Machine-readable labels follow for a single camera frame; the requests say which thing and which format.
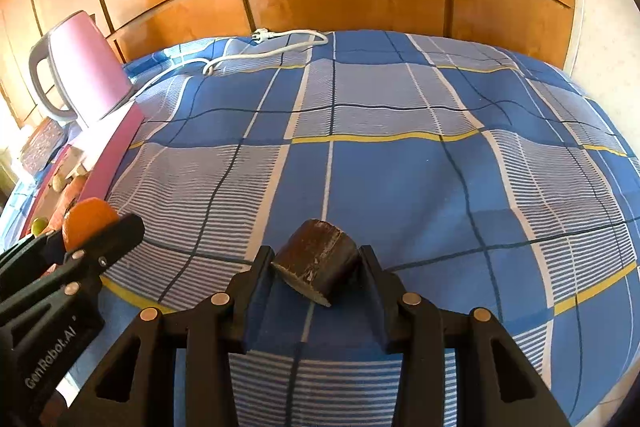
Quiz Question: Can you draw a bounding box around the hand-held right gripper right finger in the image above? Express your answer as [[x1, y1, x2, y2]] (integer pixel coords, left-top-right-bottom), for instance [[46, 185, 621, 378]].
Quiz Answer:
[[352, 245, 571, 427]]

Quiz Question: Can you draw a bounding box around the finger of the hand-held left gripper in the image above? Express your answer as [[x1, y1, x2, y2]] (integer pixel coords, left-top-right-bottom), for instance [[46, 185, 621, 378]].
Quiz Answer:
[[0, 230, 67, 286], [0, 213, 147, 334]]

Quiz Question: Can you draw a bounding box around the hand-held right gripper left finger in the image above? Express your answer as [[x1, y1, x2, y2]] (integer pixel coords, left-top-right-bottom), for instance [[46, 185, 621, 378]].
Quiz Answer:
[[59, 245, 277, 427]]

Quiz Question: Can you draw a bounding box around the small orange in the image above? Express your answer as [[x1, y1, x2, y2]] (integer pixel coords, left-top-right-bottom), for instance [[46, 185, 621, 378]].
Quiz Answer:
[[62, 198, 121, 253]]

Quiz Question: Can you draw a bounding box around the carrot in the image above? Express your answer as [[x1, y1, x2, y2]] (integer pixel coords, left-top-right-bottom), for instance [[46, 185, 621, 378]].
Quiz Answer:
[[59, 177, 92, 214]]

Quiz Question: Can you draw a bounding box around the dark brown cylinder chunk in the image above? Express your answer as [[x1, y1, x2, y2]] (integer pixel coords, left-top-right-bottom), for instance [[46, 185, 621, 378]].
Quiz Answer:
[[271, 218, 362, 308]]

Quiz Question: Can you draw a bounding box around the pink box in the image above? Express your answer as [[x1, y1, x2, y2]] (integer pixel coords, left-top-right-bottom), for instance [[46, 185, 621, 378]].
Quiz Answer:
[[20, 103, 146, 240]]

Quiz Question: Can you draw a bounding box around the blue checked bedsheet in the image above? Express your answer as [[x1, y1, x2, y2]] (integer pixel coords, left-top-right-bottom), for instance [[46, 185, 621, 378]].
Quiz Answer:
[[0, 29, 640, 427]]

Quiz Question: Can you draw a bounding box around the brown patterned box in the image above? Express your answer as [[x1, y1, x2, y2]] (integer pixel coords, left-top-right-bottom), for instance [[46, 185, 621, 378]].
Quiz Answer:
[[20, 117, 68, 175]]

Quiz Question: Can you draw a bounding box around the pink electric kettle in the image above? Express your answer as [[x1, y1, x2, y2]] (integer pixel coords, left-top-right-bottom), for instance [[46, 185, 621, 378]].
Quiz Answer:
[[28, 10, 138, 128]]

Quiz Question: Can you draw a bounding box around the white power cable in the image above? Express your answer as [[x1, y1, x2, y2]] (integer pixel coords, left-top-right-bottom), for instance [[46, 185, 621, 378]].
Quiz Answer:
[[127, 28, 329, 90]]

